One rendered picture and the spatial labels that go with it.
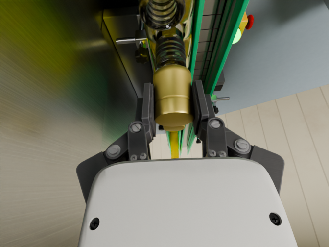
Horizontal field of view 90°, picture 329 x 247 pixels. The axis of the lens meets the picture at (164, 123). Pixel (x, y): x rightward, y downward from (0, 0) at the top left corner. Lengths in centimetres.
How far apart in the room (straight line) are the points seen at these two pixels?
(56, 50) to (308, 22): 75
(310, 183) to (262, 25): 195
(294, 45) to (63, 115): 83
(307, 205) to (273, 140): 73
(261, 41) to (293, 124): 180
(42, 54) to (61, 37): 4
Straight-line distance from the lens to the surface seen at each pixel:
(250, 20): 62
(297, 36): 84
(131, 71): 60
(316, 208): 242
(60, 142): 21
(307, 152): 243
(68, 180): 22
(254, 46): 79
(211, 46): 53
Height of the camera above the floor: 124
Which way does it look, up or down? 20 degrees down
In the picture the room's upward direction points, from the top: 178 degrees clockwise
